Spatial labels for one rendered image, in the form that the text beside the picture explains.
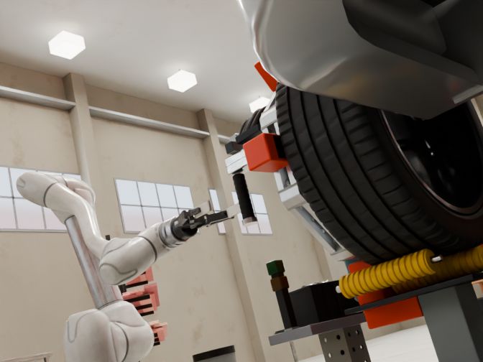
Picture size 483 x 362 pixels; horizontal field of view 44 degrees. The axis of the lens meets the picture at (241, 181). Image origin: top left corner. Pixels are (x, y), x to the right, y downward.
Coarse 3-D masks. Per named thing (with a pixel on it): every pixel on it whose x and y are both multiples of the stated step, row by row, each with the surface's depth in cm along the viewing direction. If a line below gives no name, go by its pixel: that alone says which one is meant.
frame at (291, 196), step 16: (272, 96) 159; (272, 112) 150; (272, 128) 151; (288, 176) 145; (288, 192) 145; (288, 208) 147; (304, 208) 149; (304, 224) 149; (320, 224) 151; (320, 240) 151; (336, 256) 152; (352, 256) 152
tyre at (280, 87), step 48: (288, 96) 141; (288, 144) 138; (336, 144) 129; (384, 144) 126; (480, 144) 166; (336, 192) 133; (384, 192) 127; (336, 240) 141; (384, 240) 136; (432, 240) 133; (480, 240) 142
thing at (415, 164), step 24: (384, 120) 130; (408, 120) 177; (432, 120) 173; (456, 120) 169; (408, 144) 179; (432, 144) 174; (456, 144) 169; (432, 168) 173; (456, 168) 166; (480, 168) 160; (432, 192) 133; (456, 192) 161; (480, 192) 153
